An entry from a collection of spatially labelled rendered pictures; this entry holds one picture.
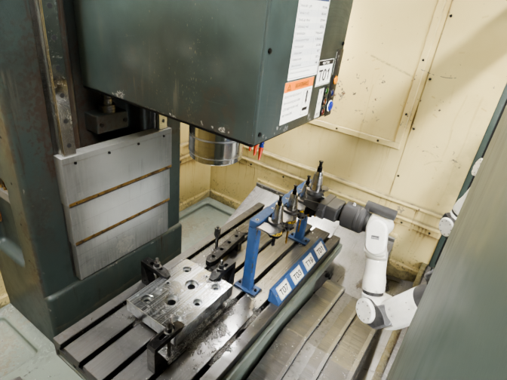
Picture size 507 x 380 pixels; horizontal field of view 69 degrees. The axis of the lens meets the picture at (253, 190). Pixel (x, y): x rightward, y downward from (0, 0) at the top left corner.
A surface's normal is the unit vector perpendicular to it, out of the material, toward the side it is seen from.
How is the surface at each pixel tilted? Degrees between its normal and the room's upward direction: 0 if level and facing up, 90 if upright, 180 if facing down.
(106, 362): 0
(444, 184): 90
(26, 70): 90
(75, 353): 0
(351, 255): 24
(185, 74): 90
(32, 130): 90
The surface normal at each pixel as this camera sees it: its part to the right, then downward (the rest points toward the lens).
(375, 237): -0.50, 0.05
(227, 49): -0.56, 0.34
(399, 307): -0.90, -0.02
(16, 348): 0.11, -0.87
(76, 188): 0.83, 0.35
